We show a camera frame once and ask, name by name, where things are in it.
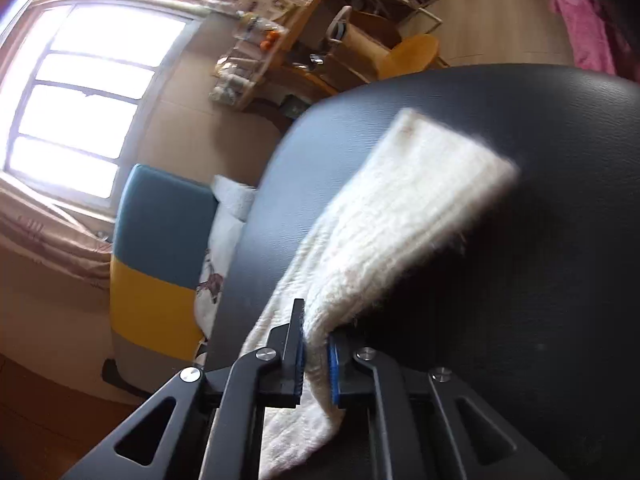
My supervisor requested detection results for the large window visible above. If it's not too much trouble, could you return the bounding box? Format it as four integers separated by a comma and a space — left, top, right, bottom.
5, 2, 193, 201

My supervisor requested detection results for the clear plastic jar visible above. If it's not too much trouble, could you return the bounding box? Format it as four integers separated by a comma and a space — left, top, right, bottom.
235, 12, 276, 43

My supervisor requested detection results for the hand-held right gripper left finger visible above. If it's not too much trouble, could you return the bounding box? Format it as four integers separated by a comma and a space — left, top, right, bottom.
62, 298, 307, 480

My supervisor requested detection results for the yellow wooden chair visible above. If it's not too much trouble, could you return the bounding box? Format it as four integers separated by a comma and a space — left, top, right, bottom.
325, 7, 401, 81

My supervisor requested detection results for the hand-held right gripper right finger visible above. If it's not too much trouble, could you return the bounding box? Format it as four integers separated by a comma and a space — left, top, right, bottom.
327, 327, 571, 480

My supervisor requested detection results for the pink ruffled bedspread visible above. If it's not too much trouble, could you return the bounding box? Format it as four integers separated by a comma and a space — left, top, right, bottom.
532, 0, 640, 83

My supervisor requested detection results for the dark small box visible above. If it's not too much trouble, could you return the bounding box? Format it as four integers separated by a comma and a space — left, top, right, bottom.
281, 94, 307, 119

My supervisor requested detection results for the round wooden stool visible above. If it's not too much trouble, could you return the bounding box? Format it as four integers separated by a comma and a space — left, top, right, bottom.
377, 35, 442, 81

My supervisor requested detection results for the wooden shelf with clutter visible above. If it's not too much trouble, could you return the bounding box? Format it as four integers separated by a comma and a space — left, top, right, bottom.
210, 0, 351, 121

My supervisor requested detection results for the grey yellow blue armchair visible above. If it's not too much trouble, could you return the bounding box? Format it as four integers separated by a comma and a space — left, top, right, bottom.
102, 164, 261, 396

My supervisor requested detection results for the deer print pillow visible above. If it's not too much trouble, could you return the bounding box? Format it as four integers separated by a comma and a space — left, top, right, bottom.
196, 175, 258, 336

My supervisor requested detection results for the white knit sweater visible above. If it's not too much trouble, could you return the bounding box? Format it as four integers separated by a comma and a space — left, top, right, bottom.
240, 107, 521, 480

